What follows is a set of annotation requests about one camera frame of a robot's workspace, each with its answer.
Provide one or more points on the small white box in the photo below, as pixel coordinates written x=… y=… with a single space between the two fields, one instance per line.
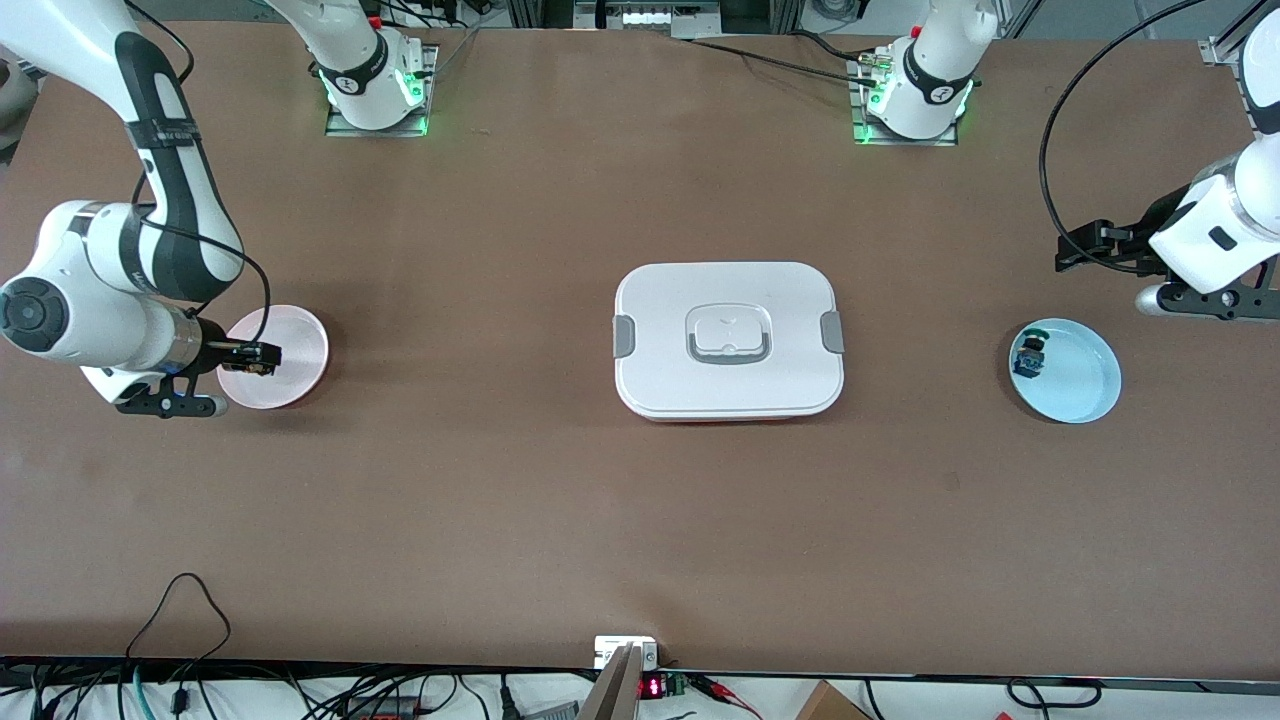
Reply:
x=610 y=648

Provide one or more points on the grey slanted post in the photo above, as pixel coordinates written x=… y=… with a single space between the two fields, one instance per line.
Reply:
x=612 y=695

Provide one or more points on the brown cardboard box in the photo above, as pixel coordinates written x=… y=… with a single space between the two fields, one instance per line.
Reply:
x=825 y=705

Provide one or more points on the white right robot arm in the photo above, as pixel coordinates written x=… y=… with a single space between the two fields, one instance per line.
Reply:
x=180 y=200

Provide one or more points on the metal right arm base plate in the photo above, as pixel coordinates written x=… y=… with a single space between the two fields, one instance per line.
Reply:
x=345 y=130

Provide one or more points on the green blue push button switch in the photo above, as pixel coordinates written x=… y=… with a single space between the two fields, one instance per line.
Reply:
x=1028 y=358

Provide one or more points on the round light blue plate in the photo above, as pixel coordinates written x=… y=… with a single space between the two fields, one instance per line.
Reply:
x=1080 y=380

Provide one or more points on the white power strip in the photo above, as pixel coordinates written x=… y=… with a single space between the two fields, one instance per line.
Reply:
x=650 y=15

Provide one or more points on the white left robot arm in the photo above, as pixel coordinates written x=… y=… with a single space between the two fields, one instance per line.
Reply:
x=1210 y=235

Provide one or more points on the white lunch box grey clips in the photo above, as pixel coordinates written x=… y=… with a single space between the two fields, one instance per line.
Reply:
x=730 y=300

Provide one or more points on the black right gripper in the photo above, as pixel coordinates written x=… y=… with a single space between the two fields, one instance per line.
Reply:
x=214 y=343

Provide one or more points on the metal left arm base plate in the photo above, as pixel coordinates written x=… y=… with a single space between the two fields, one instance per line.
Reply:
x=900 y=142

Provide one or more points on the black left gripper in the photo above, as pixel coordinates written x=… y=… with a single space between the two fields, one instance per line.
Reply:
x=1145 y=231

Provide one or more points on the round pink plate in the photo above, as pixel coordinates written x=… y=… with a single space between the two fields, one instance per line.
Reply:
x=295 y=385

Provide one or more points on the red digit display module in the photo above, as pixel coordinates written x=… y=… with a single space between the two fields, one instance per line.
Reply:
x=651 y=688

